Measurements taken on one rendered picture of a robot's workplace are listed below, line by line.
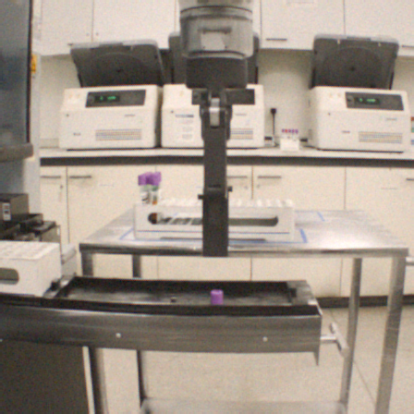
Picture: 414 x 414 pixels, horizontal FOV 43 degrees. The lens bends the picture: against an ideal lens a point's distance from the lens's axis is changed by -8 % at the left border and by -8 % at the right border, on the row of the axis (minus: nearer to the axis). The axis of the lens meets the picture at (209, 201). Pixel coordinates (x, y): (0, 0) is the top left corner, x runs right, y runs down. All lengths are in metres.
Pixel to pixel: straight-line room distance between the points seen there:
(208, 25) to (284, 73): 3.01
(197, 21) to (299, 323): 0.37
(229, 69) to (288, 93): 3.00
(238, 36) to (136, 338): 0.38
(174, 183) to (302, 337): 2.39
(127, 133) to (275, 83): 1.10
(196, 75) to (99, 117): 2.45
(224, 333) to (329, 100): 2.49
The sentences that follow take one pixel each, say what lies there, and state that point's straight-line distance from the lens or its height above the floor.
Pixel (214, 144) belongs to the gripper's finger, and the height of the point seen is 1.01.
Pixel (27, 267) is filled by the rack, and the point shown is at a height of 0.85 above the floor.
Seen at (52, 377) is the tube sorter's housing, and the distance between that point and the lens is 1.26.
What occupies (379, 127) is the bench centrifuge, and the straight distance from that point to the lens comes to 3.09.
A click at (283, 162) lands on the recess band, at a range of 3.04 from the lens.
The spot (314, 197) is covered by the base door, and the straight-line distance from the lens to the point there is 3.03.
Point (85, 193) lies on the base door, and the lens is 3.11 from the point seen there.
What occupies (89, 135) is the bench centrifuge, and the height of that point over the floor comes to 0.99.
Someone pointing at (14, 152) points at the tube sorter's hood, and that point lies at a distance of 1.19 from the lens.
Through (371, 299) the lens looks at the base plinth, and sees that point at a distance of 3.28.
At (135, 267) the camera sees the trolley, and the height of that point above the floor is 0.67.
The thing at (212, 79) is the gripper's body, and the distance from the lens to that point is 0.64.
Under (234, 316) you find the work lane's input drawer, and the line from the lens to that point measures 0.66.
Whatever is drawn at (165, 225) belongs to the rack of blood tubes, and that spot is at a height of 0.84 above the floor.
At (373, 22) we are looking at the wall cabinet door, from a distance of 3.44.
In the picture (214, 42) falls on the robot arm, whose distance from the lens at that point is 0.64.
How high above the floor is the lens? 1.03
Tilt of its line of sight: 8 degrees down
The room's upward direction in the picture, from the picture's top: straight up
